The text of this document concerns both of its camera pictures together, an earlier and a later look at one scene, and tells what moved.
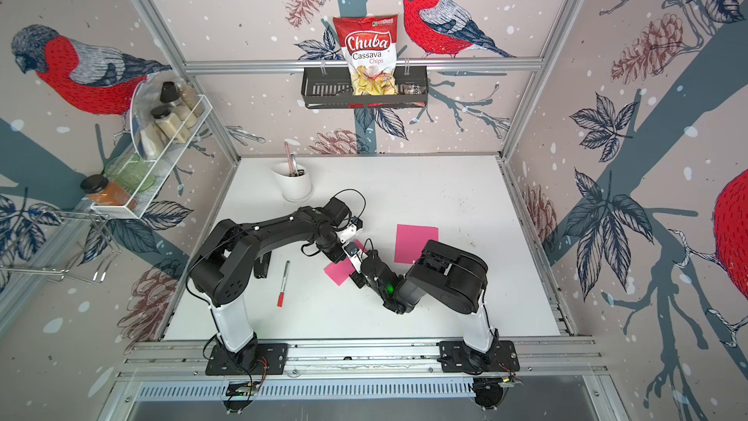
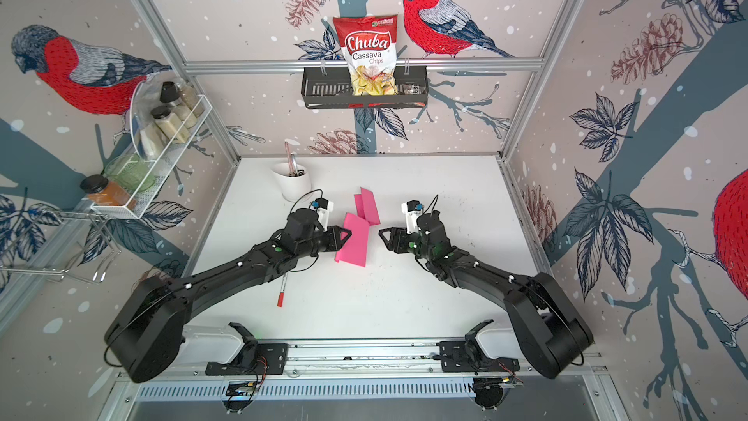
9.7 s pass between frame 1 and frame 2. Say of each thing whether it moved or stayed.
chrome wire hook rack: stayed
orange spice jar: stayed
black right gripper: moved
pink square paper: moved
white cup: stayed
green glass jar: stayed
